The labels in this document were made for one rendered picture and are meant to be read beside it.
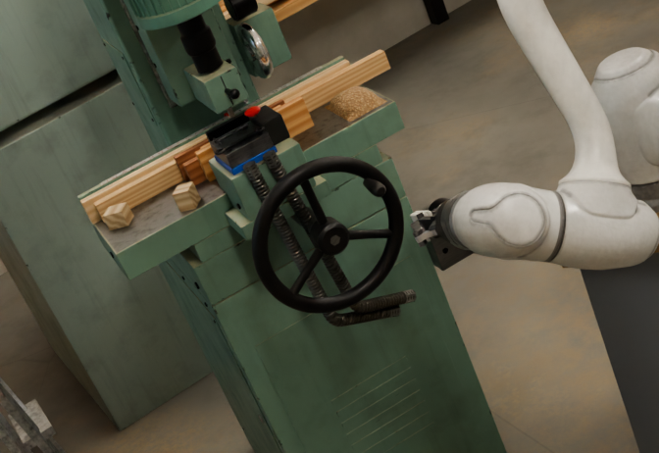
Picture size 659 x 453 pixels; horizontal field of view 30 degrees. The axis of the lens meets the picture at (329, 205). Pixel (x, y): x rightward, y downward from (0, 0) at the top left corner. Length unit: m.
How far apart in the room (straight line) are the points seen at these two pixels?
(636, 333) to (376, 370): 0.53
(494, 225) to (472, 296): 1.74
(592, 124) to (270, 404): 0.98
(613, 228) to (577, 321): 1.42
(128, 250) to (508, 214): 0.84
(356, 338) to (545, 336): 0.78
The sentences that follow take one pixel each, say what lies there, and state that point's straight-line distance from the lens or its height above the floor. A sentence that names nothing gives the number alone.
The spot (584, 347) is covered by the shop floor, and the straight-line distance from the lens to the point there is 3.06.
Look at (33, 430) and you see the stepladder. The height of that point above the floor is 0.30.
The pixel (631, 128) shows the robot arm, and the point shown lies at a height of 0.79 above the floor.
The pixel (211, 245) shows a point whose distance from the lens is 2.29.
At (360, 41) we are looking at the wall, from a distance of 5.18.
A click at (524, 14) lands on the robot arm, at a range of 1.78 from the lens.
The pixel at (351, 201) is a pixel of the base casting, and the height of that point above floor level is 0.76.
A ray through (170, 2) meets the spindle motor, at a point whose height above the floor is 1.24.
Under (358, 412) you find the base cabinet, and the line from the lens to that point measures 2.55.
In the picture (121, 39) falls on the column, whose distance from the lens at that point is 2.51.
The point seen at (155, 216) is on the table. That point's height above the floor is 0.90.
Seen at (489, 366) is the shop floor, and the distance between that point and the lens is 3.10.
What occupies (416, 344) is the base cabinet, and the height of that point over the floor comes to 0.40.
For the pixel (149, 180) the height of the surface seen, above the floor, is 0.93.
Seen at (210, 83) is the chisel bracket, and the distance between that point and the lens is 2.33.
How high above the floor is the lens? 1.79
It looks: 26 degrees down
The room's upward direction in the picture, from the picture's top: 23 degrees counter-clockwise
